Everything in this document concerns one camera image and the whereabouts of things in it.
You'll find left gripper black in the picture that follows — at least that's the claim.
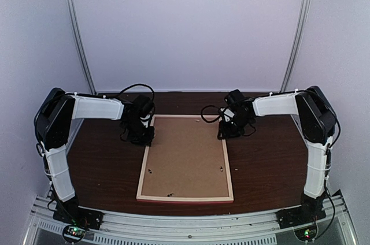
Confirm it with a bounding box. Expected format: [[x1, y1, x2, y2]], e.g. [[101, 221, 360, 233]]
[[123, 118, 155, 147]]

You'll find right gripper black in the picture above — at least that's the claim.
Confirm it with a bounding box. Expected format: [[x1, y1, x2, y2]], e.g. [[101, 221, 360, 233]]
[[219, 113, 252, 139]]

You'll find brown backing board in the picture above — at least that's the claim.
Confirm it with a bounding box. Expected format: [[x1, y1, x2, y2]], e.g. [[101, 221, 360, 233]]
[[140, 117, 231, 196]]

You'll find pink wooden picture frame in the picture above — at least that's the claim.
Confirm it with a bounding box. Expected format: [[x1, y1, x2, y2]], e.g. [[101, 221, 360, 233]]
[[135, 114, 235, 204]]

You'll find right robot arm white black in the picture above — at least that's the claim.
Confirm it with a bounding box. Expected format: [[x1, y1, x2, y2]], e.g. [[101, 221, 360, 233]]
[[217, 86, 339, 199]]

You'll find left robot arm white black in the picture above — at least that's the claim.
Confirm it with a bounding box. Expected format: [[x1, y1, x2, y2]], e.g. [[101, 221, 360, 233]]
[[34, 88, 156, 224]]

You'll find left circuit board with leds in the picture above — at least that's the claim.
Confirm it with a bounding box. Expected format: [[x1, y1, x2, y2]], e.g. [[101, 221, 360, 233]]
[[62, 225, 87, 243]]

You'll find circuit board with leds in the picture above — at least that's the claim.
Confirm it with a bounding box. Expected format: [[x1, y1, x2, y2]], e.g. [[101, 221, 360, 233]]
[[62, 225, 87, 243], [294, 225, 318, 242]]

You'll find right circuit board with leds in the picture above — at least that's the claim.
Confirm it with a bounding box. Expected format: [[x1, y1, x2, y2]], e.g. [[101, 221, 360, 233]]
[[294, 225, 318, 242]]

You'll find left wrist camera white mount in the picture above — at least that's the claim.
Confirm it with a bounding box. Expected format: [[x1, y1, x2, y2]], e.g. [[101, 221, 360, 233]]
[[140, 114, 153, 128]]

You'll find left black cable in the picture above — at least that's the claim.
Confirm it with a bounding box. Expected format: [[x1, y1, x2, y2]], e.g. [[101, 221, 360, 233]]
[[115, 83, 156, 104]]

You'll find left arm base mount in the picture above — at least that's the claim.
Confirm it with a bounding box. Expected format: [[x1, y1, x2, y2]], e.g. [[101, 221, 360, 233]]
[[53, 198, 103, 230]]

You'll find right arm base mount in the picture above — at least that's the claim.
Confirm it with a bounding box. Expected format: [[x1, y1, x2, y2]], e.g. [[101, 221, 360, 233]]
[[276, 194, 326, 229]]

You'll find right aluminium corner post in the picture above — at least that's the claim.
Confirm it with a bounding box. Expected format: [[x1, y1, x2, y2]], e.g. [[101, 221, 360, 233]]
[[279, 0, 311, 92]]

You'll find aluminium corner post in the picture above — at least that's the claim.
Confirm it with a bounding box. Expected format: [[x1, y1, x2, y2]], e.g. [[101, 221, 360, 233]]
[[279, 0, 311, 92], [66, 0, 97, 95]]

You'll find left aluminium corner post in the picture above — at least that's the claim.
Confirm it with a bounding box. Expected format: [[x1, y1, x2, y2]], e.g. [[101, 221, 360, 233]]
[[66, 0, 97, 95]]

